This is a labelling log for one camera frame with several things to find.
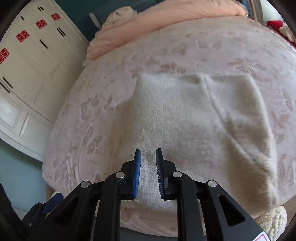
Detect white fluffy rug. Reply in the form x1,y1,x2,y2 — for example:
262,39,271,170
254,205,287,241

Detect white wardrobe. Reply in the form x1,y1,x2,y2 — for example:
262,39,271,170
0,0,90,161

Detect bed with floral sheet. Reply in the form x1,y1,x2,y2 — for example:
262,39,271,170
42,17,296,237

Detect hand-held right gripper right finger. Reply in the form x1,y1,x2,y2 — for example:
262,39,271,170
155,148,267,241

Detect cream fleece blanket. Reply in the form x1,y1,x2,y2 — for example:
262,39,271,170
105,6,138,24

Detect red cushion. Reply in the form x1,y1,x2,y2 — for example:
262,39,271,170
266,20,296,42

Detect grey curtain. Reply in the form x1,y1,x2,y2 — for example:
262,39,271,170
248,0,262,22

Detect bright window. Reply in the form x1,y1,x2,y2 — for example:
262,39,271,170
260,0,279,21

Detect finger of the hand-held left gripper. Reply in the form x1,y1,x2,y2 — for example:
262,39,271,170
22,193,64,230

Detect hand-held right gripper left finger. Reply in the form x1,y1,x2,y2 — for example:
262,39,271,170
28,148,142,241

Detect cream knit sweater black hearts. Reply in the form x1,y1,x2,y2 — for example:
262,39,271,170
124,72,280,212

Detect teal upholstered headboard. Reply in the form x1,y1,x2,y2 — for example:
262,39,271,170
89,0,162,30

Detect cream knitted throw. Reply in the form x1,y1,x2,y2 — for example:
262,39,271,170
279,24,296,49

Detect peach duvet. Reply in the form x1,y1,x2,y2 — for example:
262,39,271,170
83,0,249,66

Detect grey bed frame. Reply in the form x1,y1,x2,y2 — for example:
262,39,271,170
120,228,178,241

